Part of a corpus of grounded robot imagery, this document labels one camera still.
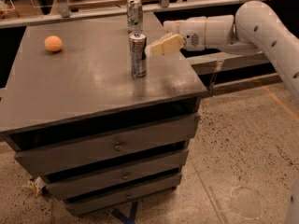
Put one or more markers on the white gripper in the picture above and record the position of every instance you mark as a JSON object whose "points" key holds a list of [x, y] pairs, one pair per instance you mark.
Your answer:
{"points": [[192, 34]]}

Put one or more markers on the silver redbull can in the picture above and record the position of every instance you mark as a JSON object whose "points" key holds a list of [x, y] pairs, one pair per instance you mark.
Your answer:
{"points": [[137, 44]]}

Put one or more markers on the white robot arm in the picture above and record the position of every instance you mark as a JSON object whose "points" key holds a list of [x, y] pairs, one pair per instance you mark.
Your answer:
{"points": [[250, 140]]}

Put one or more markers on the green white soda can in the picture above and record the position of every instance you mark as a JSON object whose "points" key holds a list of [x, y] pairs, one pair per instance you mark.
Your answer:
{"points": [[134, 15]]}

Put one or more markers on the top grey drawer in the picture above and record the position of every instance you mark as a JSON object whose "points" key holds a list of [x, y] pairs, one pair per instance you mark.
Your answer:
{"points": [[56, 158]]}

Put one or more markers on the grey drawer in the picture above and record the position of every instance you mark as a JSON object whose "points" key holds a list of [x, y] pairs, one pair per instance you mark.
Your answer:
{"points": [[117, 175], [56, 158], [123, 195]]}

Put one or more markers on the orange fruit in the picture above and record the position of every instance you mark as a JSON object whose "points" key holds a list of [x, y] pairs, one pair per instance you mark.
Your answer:
{"points": [[53, 43]]}

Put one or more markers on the middle grey drawer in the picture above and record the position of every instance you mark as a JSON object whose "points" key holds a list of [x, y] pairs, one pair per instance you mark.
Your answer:
{"points": [[117, 175]]}

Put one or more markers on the bottom grey drawer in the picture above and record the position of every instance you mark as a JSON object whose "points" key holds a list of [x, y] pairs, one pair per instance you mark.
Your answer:
{"points": [[123, 195]]}

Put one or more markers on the crumpled paper scrap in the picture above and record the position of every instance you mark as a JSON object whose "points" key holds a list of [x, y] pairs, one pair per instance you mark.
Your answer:
{"points": [[36, 184]]}

